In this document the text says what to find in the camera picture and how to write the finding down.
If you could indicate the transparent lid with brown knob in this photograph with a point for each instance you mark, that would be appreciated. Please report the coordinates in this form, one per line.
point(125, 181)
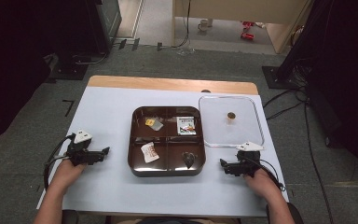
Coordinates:
point(223, 130)

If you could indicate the white red-printed packet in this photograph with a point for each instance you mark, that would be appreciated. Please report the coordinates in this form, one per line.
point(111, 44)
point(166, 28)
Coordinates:
point(149, 152)

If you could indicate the dark heart-shaped packet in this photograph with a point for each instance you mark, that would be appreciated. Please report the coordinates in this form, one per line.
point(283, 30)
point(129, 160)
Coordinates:
point(189, 159)

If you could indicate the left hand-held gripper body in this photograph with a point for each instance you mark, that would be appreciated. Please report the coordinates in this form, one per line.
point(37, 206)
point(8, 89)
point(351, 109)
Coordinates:
point(78, 152)

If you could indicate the red object on floor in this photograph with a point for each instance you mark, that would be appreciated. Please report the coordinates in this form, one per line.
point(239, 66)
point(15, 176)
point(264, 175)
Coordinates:
point(247, 31)

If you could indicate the yellow and silver packet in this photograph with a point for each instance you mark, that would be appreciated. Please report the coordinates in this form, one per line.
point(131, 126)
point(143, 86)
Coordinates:
point(154, 123)

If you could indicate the beige wooden partition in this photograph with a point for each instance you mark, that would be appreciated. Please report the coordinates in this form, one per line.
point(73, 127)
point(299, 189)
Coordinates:
point(236, 7)

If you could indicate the white table cover sheet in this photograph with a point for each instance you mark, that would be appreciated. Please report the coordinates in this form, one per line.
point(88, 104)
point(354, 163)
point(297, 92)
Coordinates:
point(112, 118)

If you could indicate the white and green packet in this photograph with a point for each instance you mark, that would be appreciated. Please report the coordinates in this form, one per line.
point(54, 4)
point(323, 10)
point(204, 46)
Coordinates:
point(186, 126)

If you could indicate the person's left hand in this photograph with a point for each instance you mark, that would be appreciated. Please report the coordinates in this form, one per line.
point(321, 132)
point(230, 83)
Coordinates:
point(66, 175)

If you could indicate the dark curtain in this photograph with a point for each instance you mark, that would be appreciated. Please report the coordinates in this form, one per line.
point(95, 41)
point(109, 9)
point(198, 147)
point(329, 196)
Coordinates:
point(9, 62)
point(348, 77)

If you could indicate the dark cabinet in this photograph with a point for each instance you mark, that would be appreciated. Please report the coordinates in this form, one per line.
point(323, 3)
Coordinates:
point(105, 21)

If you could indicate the black stand base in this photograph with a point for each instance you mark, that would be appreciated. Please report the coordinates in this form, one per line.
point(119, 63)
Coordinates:
point(278, 77)
point(70, 70)

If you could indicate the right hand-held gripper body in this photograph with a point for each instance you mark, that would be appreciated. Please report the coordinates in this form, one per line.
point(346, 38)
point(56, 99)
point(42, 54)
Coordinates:
point(248, 161)

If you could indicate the brown four-compartment tray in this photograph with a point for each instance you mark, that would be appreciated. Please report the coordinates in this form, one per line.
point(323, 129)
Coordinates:
point(167, 143)

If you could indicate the person's right hand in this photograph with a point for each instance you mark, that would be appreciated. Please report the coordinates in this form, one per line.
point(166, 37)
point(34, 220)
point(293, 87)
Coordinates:
point(262, 185)

